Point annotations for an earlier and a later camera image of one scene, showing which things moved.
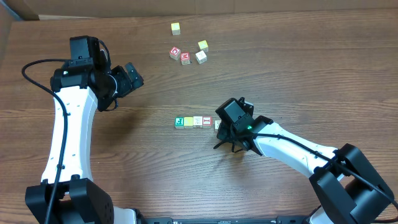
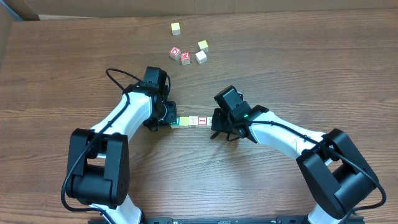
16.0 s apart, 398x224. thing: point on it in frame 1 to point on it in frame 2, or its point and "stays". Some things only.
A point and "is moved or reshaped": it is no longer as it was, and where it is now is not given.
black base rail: x=286 y=219 stays
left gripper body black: x=125 y=79 to x=170 y=112
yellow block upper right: x=203 y=45 stays
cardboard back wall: x=12 y=10 stays
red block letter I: x=207 y=122 is moved or reshaped
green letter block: x=179 y=122 is moved or reshaped
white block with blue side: x=217 y=124 is moved or reshaped
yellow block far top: x=175 y=28 stays
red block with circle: x=174 y=53 stays
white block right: x=201 y=56 stays
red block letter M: x=185 y=58 stays
